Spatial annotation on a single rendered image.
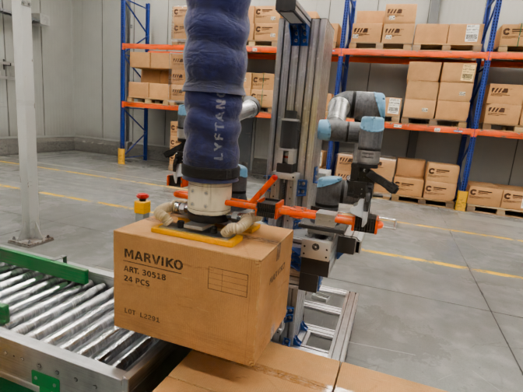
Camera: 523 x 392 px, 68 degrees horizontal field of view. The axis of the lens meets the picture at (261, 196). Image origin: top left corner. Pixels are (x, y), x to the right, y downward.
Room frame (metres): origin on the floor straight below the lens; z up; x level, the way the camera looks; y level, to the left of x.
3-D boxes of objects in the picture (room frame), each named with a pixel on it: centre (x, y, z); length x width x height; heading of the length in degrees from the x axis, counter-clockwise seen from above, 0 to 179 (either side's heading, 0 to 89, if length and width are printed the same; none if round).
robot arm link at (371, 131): (1.30, -0.35, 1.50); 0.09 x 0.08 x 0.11; 168
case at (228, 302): (1.48, 0.20, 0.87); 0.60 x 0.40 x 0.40; 71
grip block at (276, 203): (1.40, -0.03, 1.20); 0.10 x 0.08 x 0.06; 161
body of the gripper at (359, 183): (1.30, -0.34, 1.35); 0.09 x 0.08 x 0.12; 71
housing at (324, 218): (1.33, -0.24, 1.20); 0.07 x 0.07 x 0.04; 71
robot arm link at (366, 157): (1.30, -0.35, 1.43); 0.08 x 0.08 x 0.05
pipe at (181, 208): (1.48, 0.20, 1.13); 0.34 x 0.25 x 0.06; 71
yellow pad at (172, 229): (1.39, 0.23, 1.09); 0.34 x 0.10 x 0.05; 71
